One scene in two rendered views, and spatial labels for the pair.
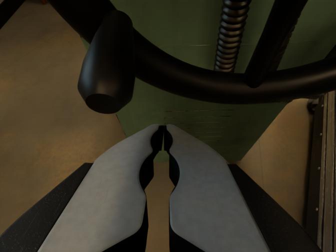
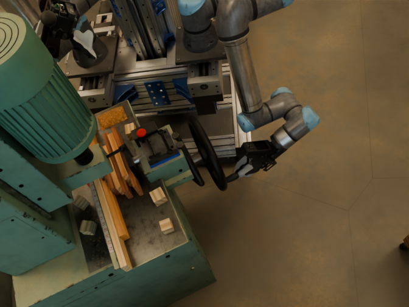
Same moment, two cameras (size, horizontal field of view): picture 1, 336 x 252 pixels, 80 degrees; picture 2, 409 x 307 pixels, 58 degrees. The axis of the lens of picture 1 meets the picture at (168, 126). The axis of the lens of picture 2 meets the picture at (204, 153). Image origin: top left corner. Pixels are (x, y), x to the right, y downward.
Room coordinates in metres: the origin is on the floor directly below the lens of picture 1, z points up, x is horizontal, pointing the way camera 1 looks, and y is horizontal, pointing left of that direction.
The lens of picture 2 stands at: (0.26, 0.58, 1.91)
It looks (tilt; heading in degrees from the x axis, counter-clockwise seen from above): 58 degrees down; 259
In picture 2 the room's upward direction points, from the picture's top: 17 degrees counter-clockwise
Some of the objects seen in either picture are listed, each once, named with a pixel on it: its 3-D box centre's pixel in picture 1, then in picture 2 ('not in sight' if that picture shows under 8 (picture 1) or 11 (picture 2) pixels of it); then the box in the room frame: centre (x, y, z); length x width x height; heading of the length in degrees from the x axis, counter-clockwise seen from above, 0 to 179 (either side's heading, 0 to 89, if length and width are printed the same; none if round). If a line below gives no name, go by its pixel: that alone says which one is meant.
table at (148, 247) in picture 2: not in sight; (140, 172); (0.35, -0.09, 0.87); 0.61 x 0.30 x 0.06; 88
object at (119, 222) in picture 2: not in sight; (98, 158); (0.45, -0.18, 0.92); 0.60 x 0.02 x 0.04; 88
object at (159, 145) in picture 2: not in sight; (154, 142); (0.26, -0.09, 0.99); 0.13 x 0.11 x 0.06; 88
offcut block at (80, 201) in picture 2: not in sight; (81, 202); (0.58, -0.12, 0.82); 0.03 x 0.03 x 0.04; 31
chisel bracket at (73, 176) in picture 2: not in sight; (85, 167); (0.48, -0.09, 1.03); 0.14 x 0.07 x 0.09; 178
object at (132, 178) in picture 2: not in sight; (126, 159); (0.37, -0.12, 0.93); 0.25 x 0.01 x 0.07; 88
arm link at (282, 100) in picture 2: not in sight; (282, 105); (-0.20, -0.09, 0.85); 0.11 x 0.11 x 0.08; 87
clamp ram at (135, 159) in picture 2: not in sight; (140, 158); (0.33, -0.09, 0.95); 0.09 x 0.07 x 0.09; 88
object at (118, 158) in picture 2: not in sight; (121, 159); (0.38, -0.12, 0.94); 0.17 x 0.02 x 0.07; 88
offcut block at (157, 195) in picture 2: not in sight; (158, 197); (0.33, 0.05, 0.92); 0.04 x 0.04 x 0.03; 2
